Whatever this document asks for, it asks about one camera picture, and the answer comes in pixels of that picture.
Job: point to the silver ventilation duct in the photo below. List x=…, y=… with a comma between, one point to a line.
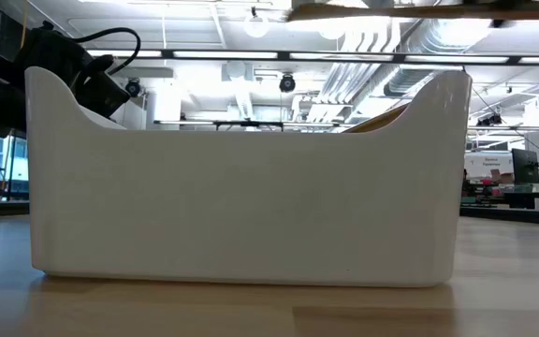
x=403, y=84

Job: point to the white plastic bin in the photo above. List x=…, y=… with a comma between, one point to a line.
x=251, y=206

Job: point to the black computer monitor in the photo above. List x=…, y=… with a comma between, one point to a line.
x=525, y=166

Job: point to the black workbench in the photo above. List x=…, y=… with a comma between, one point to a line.
x=508, y=216

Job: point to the black ceiling fixture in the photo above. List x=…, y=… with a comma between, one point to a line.
x=287, y=83
x=132, y=87

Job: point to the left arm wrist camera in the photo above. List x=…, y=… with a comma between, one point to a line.
x=106, y=93

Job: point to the ceiling light rail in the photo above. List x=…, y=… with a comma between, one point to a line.
x=344, y=56

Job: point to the white wall sign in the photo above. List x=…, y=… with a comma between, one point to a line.
x=489, y=164

